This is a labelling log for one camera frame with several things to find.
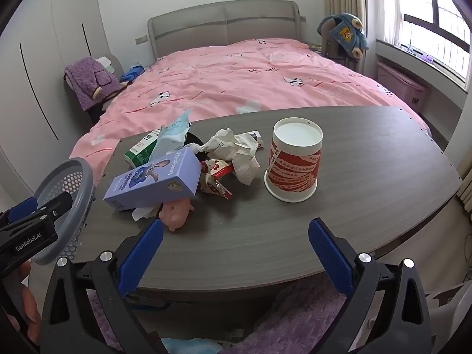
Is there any pink storage box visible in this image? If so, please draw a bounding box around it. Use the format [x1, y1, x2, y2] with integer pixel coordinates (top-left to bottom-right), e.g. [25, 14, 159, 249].
[376, 61, 431, 111]

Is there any dark framed window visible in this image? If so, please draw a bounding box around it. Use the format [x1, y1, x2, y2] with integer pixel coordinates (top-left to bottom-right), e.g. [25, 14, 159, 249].
[404, 0, 472, 91]

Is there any pink bed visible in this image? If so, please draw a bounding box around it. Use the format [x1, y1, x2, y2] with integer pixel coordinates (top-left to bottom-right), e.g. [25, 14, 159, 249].
[69, 38, 430, 189]

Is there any grey perforated plastic basket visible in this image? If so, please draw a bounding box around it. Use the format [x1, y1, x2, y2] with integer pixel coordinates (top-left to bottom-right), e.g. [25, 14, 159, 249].
[31, 157, 96, 265]

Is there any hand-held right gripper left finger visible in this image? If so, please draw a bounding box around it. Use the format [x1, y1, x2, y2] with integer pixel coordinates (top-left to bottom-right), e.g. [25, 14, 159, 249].
[40, 218, 170, 354]

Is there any purple cartoon carton box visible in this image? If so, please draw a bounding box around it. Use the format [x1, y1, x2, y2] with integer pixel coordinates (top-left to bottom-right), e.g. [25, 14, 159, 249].
[103, 147, 203, 211]

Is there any white wardrobe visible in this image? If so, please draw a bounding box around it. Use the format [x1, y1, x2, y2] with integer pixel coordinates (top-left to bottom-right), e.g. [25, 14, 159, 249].
[0, 0, 111, 178]

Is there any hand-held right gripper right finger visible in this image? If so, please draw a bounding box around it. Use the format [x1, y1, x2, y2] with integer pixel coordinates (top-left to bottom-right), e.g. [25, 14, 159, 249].
[308, 217, 432, 354]

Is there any purple fuzzy garment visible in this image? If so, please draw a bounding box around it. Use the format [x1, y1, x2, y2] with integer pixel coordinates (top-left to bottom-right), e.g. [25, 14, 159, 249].
[63, 57, 124, 113]

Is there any red printed snack wrapper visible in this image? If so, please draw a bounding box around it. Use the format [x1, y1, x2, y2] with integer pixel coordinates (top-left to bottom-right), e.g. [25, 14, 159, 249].
[199, 158, 235, 200]

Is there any black strap loop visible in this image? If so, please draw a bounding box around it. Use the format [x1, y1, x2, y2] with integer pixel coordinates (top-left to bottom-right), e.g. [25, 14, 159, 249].
[183, 133, 205, 153]

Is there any light blue wet wipes pack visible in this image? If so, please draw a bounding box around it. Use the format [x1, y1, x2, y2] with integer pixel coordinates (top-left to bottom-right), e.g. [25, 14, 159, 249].
[147, 109, 194, 163]

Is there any beige chair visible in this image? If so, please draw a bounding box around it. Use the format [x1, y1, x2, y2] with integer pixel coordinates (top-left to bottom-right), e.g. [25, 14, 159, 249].
[88, 53, 126, 122]

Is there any pink pig toy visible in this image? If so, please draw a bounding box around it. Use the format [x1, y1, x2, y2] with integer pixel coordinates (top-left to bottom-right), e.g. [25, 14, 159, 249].
[158, 197, 195, 232]

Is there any person's left hand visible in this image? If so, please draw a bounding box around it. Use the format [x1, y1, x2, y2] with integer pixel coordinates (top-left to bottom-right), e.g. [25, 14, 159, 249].
[0, 260, 42, 344]

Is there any white paper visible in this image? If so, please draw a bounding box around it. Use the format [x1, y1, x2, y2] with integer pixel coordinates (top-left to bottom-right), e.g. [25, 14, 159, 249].
[199, 128, 261, 186]

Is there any grey bed headboard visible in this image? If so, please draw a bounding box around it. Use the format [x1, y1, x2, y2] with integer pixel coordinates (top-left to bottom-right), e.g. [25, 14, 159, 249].
[147, 0, 307, 60]

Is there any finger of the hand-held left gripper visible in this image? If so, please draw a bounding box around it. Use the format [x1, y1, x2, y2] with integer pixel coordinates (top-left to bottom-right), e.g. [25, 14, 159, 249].
[0, 196, 38, 229]
[35, 192, 73, 217]

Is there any green white small box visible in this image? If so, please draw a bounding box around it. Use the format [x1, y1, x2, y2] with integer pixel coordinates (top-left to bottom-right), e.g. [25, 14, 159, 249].
[124, 129, 165, 168]

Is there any red white paper cup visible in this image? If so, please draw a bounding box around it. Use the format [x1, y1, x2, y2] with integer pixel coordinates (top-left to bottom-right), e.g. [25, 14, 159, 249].
[264, 117, 324, 203]

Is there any white tissue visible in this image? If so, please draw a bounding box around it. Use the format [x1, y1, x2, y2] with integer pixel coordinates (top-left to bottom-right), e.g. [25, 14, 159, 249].
[132, 206, 159, 222]

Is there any blue bear print garment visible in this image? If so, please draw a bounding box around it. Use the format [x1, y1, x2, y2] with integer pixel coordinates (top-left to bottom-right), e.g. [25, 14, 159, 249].
[318, 13, 369, 60]

